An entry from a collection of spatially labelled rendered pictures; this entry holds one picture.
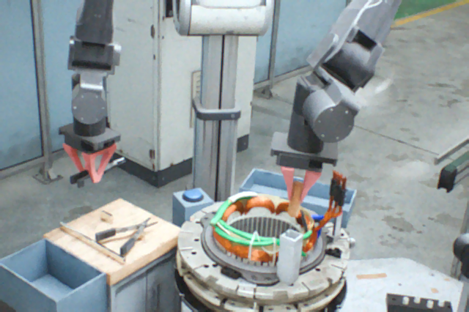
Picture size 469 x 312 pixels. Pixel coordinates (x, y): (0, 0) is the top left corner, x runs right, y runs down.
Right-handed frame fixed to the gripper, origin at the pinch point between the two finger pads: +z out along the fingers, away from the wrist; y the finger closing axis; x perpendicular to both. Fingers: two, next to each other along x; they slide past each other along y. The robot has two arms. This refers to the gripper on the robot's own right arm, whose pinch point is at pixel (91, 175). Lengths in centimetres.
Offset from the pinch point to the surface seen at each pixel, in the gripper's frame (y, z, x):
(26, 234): -150, 116, 88
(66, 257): 1.8, 13.5, -8.0
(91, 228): -0.5, 11.9, 0.1
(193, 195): 3.0, 13.5, 26.8
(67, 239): -1.1, 12.0, -5.3
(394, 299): 43, 38, 56
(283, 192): 15, 15, 45
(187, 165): -134, 107, 188
